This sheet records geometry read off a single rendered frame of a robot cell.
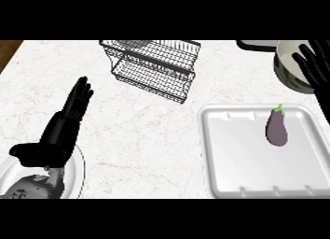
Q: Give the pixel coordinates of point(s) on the pale round pot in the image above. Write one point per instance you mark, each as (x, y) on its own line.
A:
(289, 67)

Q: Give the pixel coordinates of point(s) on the white plastic tray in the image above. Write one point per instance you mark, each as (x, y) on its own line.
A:
(265, 152)

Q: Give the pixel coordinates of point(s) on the white round plate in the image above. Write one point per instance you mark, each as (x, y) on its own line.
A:
(73, 174)

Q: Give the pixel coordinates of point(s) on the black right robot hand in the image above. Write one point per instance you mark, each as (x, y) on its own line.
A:
(325, 81)

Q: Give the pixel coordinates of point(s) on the purple eggplant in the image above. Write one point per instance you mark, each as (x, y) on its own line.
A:
(275, 129)

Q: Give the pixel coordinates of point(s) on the dark rimmed pale appliance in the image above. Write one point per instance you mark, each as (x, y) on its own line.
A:
(259, 45)

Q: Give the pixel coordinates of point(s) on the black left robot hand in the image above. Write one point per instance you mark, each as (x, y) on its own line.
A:
(57, 133)

